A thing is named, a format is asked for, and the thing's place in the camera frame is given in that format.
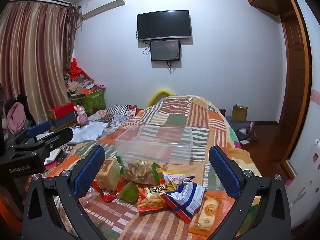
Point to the dark cloth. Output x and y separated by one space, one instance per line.
245 127

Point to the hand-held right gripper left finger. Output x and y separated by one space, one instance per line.
90 172

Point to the person's left forearm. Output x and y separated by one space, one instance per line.
10 210

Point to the yellow and white snack packet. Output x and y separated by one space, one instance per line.
173 177

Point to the tan snack packet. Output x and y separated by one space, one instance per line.
110 175

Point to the person's left hand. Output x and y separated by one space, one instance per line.
27 183

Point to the pile of papers and boxes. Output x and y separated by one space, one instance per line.
80 85

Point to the pink garment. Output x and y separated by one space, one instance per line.
15 116

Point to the white wardrobe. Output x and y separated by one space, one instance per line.
307 155

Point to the clear plastic container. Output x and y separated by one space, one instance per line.
155 142

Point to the white cloth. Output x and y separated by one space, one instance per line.
87 132

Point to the red plastic bag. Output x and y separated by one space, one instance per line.
75 71

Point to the green patterned storage box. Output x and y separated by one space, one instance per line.
92 100

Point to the yellow hoop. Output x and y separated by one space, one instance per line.
160 91

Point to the checkered cloth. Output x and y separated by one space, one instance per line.
117 112

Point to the white curtain rail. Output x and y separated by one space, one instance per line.
37 0

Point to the white air conditioner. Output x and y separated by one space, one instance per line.
105 5

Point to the clear plastic wrapper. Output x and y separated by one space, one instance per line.
88 198

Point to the clear bag of chips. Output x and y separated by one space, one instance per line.
140 171

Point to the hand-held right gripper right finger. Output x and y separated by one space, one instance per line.
222 170

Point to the plain red snack packet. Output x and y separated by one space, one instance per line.
107 196

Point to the wooden door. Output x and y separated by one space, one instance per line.
295 80

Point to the blue and white snack packet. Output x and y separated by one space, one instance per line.
187 197

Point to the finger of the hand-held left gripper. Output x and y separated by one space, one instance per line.
40 128
60 136

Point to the small black monitor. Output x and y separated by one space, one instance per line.
165 50

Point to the patchwork blanket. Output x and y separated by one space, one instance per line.
195 120

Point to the orange cake packet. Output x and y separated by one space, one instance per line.
207 215

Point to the green snack packet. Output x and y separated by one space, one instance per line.
128 192

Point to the red patterned cloth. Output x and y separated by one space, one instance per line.
131 110

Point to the pink plush toy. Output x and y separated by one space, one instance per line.
81 116

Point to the striped curtain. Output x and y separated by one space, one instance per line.
37 55

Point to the large black television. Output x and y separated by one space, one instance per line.
163 25

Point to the red box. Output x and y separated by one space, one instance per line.
62 110

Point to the red snack packet cream label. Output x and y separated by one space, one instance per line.
152 197

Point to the grey box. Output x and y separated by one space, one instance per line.
63 121

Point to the brown paper bag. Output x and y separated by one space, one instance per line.
240 113

